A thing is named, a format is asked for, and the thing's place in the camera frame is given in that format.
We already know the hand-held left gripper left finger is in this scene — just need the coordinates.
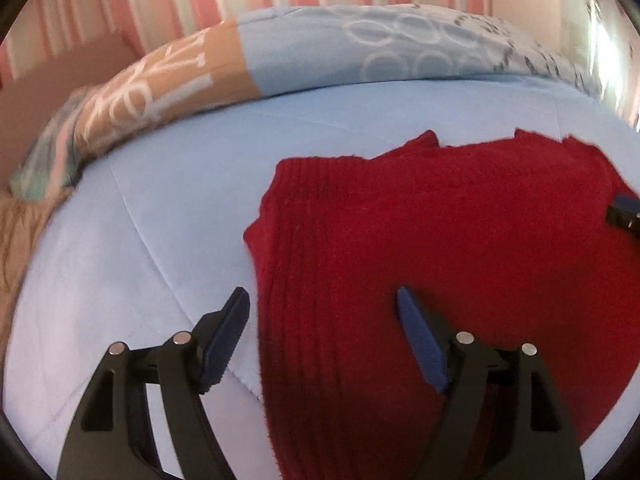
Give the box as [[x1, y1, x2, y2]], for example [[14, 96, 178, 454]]
[[56, 287, 251, 480]]

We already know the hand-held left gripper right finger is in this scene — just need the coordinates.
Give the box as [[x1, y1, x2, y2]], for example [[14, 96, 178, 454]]
[[396, 286, 586, 480]]

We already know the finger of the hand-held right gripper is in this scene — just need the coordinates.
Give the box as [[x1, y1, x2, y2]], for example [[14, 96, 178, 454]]
[[606, 195, 640, 234]]

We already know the red knit sweater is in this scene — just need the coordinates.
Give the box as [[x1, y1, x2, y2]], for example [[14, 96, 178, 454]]
[[243, 129, 640, 480]]

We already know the light blue bed sheet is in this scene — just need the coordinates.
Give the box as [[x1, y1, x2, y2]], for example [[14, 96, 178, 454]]
[[0, 76, 640, 480]]

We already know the white wardrobe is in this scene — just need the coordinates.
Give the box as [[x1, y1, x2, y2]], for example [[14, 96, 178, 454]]
[[550, 0, 640, 131]]

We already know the plaid pillow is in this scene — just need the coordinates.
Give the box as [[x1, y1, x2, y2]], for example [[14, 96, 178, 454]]
[[9, 85, 108, 203]]

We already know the patterned folded duvet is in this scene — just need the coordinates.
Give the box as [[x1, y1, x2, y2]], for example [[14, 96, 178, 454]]
[[72, 4, 608, 163]]

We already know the brown headboard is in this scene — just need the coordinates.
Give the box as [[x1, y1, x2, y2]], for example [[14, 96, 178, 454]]
[[0, 27, 141, 191]]

